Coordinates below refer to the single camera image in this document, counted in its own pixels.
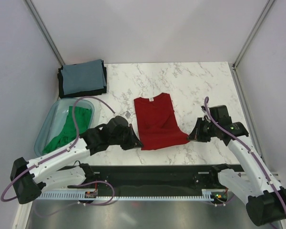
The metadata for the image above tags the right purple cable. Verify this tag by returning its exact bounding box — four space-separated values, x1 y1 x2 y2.
203 96 286 229

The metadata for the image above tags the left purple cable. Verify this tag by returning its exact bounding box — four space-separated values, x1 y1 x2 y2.
0 96 116 203

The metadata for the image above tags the right aluminium frame post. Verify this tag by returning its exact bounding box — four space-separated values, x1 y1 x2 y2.
231 0 277 68

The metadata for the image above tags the green t shirt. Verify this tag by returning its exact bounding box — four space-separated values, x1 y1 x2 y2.
42 106 92 155

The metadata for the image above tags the folded grey-blue t shirt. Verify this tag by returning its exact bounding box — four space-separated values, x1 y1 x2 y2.
61 59 107 95

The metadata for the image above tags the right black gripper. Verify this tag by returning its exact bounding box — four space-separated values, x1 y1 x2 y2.
187 117 219 142

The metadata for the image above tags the white slotted cable duct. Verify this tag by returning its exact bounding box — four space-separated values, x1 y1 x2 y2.
37 189 214 201

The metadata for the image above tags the left aluminium frame post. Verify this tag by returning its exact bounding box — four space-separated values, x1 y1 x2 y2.
24 0 65 65

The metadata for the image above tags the aluminium frame post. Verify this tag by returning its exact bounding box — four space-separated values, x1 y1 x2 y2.
231 0 277 68
24 0 65 65

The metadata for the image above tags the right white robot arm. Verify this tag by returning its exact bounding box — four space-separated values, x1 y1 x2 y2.
188 101 286 226

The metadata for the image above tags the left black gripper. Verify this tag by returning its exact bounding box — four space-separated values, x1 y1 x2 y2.
110 124 143 150

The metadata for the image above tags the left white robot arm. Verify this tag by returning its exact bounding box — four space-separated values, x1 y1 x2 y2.
10 116 143 204

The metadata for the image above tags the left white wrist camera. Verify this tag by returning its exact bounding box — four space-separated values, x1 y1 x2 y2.
124 111 132 119

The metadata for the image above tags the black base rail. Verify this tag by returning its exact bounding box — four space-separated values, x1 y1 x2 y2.
69 162 239 198

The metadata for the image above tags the red t shirt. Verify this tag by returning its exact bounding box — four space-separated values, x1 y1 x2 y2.
134 93 189 151

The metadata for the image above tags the clear teal plastic bin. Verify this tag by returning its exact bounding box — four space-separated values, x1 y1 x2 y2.
34 98 94 156

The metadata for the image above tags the purple cable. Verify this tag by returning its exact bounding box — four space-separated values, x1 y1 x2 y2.
0 96 116 203
203 96 286 229

